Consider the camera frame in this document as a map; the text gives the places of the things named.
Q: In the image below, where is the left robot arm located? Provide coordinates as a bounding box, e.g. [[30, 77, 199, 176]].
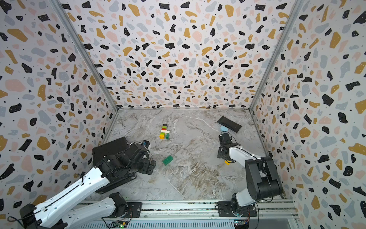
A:
[[18, 140, 156, 229]]

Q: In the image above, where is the black case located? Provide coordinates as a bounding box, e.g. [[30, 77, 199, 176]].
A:
[[92, 137, 137, 194]]

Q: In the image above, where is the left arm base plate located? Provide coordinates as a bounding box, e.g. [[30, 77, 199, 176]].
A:
[[103, 202, 143, 220]]

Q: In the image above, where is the black flat pouch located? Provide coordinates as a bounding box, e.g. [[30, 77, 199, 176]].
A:
[[217, 116, 242, 133]]

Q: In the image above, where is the dark green long lego brick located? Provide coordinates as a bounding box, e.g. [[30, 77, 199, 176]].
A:
[[163, 156, 173, 166]]

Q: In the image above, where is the aluminium front rail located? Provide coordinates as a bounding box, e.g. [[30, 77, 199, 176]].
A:
[[75, 200, 302, 229]]

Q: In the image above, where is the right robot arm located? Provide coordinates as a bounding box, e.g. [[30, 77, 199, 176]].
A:
[[217, 132, 283, 216]]

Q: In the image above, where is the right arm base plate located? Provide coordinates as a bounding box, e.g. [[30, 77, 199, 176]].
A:
[[215, 201, 257, 217]]

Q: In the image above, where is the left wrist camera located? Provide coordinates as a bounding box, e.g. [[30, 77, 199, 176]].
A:
[[142, 140, 150, 148]]

